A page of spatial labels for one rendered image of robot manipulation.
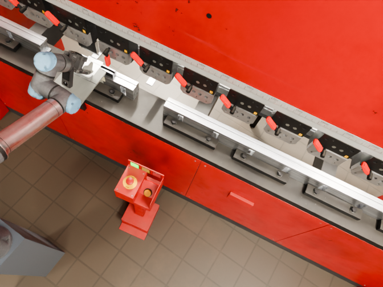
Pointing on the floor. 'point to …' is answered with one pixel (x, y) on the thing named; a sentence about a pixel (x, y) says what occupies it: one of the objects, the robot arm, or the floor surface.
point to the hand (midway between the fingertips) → (85, 69)
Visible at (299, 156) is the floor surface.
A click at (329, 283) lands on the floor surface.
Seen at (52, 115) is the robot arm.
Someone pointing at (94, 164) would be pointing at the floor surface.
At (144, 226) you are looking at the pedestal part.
